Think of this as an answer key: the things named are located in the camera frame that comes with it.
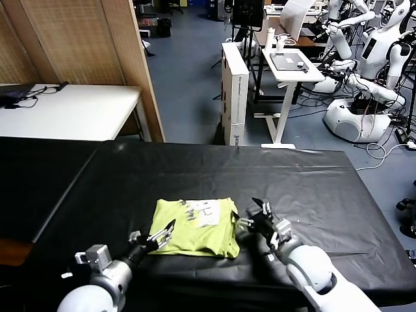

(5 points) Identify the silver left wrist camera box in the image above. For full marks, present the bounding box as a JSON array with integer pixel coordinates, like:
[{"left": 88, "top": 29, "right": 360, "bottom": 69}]
[{"left": 74, "top": 245, "right": 113, "bottom": 270}]

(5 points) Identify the large white robot base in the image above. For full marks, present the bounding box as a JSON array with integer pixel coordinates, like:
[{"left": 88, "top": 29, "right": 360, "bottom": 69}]
[{"left": 322, "top": 98, "right": 391, "bottom": 144}]

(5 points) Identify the black waste bin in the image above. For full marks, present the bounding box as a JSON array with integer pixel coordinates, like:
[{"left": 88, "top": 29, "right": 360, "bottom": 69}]
[{"left": 157, "top": 18, "right": 172, "bottom": 39}]

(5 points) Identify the wooden partition screen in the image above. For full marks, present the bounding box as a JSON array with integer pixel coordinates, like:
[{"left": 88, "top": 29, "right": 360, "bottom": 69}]
[{"left": 0, "top": 0, "right": 166, "bottom": 144}]

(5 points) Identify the white rectangular table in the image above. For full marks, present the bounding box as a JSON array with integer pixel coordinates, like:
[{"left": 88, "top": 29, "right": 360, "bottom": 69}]
[{"left": 0, "top": 83, "right": 153, "bottom": 143}]

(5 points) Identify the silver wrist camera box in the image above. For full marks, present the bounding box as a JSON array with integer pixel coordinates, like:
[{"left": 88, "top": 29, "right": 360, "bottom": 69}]
[
  {"left": 74, "top": 245, "right": 113, "bottom": 270},
  {"left": 269, "top": 218, "right": 293, "bottom": 251}
]

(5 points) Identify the black monitor on tripod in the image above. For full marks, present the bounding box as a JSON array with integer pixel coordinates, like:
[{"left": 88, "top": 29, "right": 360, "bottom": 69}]
[{"left": 211, "top": 0, "right": 266, "bottom": 97}]

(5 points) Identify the smooth black table cover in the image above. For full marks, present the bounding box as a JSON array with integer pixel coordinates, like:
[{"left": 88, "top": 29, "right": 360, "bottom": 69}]
[{"left": 0, "top": 136, "right": 101, "bottom": 244}]

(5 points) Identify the black laptop bag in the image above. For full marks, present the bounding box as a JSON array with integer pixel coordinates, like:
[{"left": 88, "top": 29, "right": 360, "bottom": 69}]
[{"left": 0, "top": 83, "right": 36, "bottom": 101}]

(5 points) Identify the white water bottle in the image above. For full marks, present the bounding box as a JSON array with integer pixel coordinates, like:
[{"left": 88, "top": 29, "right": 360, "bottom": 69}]
[{"left": 263, "top": 27, "right": 276, "bottom": 53}]

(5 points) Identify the black tripod stand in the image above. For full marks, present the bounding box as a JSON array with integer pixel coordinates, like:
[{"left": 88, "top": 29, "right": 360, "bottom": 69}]
[{"left": 402, "top": 48, "right": 416, "bottom": 137}]

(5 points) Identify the yellow-green printed t-shirt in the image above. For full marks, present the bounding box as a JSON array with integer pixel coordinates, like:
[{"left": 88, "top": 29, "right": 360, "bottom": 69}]
[{"left": 148, "top": 197, "right": 241, "bottom": 259}]

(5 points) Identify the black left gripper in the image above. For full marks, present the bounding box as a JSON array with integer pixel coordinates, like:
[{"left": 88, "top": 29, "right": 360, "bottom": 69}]
[{"left": 125, "top": 219, "right": 177, "bottom": 270}]

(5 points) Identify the wrinkled black table cover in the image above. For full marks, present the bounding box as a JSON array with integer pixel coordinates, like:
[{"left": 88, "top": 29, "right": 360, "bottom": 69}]
[{"left": 24, "top": 140, "right": 407, "bottom": 312}]

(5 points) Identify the white curved panel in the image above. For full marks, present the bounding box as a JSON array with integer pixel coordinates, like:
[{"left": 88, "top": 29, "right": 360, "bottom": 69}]
[{"left": 279, "top": 0, "right": 315, "bottom": 42}]

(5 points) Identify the tall white cardboard box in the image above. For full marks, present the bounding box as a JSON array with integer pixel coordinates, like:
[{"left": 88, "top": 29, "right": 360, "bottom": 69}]
[{"left": 220, "top": 42, "right": 250, "bottom": 148}]

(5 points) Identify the white floor cable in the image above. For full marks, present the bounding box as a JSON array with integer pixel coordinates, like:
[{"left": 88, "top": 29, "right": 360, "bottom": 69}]
[{"left": 354, "top": 139, "right": 416, "bottom": 172}]

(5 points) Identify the brown wooden desk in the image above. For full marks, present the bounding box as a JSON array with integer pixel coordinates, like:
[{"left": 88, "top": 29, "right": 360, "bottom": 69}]
[{"left": 252, "top": 16, "right": 329, "bottom": 49}]

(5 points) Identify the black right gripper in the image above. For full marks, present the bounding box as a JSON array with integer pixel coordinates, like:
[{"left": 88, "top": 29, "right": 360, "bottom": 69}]
[{"left": 231, "top": 197, "right": 280, "bottom": 243}]

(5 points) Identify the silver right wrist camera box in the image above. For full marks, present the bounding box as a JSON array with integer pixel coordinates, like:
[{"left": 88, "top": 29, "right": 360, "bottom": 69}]
[{"left": 269, "top": 218, "right": 293, "bottom": 251}]

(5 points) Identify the white humanoid robot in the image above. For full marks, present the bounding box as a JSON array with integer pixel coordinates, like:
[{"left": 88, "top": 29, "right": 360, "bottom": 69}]
[
  {"left": 344, "top": 0, "right": 416, "bottom": 110},
  {"left": 320, "top": 0, "right": 376, "bottom": 62}
]

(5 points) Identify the black cable with plug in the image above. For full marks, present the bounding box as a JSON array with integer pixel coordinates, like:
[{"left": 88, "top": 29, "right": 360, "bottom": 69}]
[{"left": 2, "top": 81, "right": 70, "bottom": 111}]

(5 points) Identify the small white robot base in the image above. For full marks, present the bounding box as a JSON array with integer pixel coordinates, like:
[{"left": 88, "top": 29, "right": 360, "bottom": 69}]
[{"left": 311, "top": 77, "right": 341, "bottom": 95}]

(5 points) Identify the small white standing desk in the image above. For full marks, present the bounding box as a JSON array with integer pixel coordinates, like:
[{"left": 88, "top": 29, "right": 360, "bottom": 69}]
[{"left": 252, "top": 48, "right": 326, "bottom": 150}]

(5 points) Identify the grey closed laptop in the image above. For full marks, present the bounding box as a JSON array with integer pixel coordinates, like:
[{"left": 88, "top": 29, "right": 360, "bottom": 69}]
[{"left": 268, "top": 53, "right": 308, "bottom": 72}]

